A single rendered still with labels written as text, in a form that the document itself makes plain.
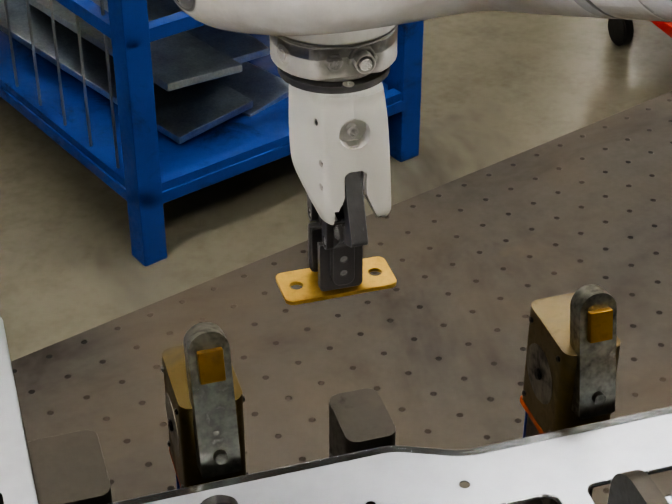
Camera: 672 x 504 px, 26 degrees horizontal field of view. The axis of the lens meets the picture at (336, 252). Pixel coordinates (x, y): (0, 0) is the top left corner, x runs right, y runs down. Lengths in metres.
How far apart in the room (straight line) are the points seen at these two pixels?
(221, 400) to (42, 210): 2.28
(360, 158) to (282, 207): 2.50
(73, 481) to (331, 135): 0.49
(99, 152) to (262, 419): 1.63
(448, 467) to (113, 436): 0.60
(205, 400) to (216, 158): 2.04
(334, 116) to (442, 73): 3.12
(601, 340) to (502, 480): 0.16
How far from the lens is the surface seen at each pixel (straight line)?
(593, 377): 1.35
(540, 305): 1.40
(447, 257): 2.06
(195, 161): 3.31
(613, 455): 1.31
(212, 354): 1.23
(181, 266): 3.27
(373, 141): 0.95
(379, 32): 0.93
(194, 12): 0.88
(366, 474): 1.27
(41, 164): 3.69
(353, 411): 1.35
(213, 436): 1.28
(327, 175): 0.96
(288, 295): 1.05
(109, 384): 1.85
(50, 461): 1.34
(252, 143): 3.33
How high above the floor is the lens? 1.87
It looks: 35 degrees down
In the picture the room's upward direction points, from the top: straight up
